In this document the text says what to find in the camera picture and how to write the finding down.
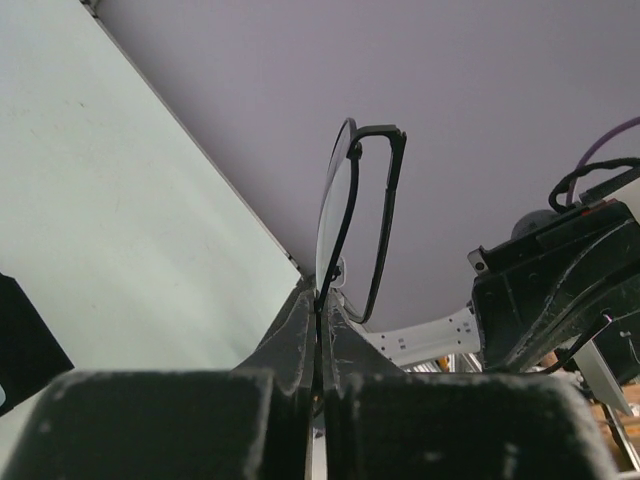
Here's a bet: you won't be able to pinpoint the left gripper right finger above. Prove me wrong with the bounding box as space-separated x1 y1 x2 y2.
319 300 618 479

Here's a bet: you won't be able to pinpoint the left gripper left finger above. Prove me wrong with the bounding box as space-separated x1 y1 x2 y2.
3 293 316 479

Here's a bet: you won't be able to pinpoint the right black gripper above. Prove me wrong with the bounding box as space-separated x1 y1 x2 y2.
469 200 639 373

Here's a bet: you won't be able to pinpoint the thin wire-frame glasses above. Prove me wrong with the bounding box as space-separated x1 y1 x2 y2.
313 117 408 416

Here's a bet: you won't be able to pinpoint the black glasses case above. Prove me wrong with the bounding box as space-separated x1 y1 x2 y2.
1 275 74 415

